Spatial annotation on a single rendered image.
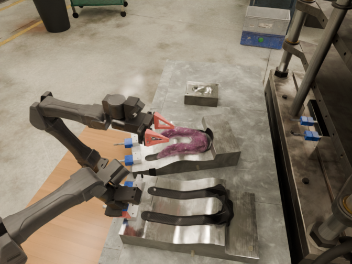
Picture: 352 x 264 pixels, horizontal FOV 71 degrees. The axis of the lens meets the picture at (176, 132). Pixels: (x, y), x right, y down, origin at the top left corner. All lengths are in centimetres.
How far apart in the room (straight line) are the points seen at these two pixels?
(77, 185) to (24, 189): 170
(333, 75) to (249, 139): 57
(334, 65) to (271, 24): 236
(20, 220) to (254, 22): 367
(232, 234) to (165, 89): 102
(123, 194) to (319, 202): 86
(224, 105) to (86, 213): 97
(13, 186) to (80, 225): 142
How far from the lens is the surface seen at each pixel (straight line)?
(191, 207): 99
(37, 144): 270
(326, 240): 116
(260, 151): 135
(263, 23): 395
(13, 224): 73
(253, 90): 173
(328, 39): 140
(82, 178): 74
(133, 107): 76
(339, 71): 165
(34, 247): 117
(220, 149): 116
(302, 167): 138
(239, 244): 101
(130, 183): 104
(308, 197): 129
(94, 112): 88
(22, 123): 302
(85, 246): 110
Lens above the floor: 178
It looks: 46 degrees down
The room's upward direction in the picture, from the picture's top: straight up
